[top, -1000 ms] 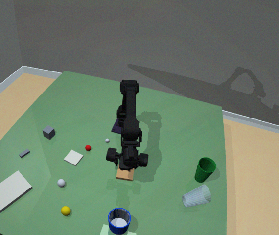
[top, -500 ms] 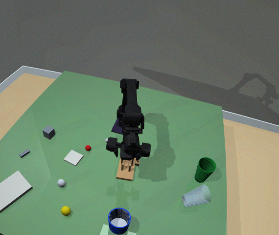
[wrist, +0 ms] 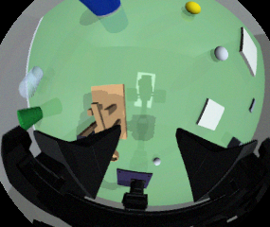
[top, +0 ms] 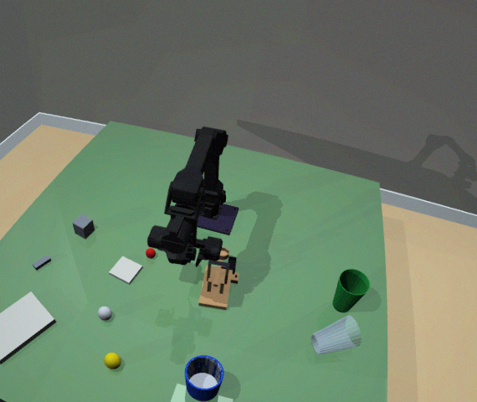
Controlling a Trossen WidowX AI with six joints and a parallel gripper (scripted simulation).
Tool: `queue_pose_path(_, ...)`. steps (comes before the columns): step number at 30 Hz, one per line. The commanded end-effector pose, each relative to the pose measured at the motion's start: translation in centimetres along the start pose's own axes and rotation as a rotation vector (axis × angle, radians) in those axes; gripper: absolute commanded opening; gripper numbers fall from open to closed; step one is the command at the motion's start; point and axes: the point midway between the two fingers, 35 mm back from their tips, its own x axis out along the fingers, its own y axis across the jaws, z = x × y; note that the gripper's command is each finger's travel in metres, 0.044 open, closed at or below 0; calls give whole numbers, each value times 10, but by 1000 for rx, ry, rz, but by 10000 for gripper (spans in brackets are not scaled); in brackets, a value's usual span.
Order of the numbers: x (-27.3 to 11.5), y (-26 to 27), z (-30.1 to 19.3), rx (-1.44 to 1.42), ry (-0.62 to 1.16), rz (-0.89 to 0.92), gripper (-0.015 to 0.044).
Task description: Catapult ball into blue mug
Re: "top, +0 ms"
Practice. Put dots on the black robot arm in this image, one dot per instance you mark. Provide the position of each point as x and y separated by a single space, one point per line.
194 195

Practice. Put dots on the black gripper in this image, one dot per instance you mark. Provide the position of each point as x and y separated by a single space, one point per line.
209 248

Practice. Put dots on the white flat square plate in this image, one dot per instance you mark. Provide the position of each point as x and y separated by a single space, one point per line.
125 270

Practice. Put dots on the red ball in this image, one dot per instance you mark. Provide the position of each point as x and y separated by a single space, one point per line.
150 253

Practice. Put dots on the dark green cup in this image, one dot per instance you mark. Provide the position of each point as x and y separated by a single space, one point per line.
351 286

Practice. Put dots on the yellow ball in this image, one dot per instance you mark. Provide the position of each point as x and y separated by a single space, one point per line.
112 360

